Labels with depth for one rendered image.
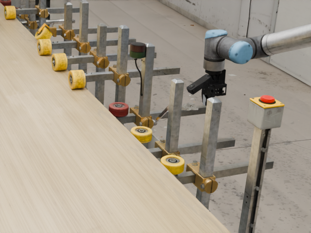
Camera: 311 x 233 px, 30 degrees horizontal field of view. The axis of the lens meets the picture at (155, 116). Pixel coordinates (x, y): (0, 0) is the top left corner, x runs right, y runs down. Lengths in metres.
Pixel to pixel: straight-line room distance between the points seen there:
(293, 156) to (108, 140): 2.38
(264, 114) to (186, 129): 2.86
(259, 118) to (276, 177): 2.32
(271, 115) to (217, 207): 1.90
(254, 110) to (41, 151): 0.74
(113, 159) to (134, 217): 0.35
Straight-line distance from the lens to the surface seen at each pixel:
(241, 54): 2.34
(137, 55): 2.23
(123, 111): 2.32
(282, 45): 2.34
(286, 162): 4.15
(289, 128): 4.72
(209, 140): 1.90
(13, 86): 2.54
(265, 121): 1.61
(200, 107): 2.52
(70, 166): 1.87
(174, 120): 2.11
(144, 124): 2.33
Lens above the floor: 1.78
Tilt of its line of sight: 23 degrees down
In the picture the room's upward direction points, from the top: 5 degrees clockwise
